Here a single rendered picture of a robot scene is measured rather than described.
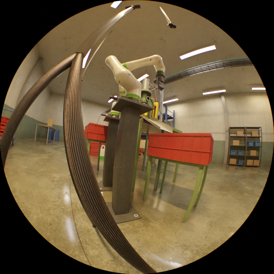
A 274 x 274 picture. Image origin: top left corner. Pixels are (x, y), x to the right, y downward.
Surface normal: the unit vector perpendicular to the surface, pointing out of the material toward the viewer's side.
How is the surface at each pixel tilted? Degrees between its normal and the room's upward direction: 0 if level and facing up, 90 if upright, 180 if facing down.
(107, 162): 90
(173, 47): 180
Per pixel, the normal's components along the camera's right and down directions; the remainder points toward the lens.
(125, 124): 0.47, -0.01
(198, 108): -0.77, -0.15
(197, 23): -0.12, 0.99
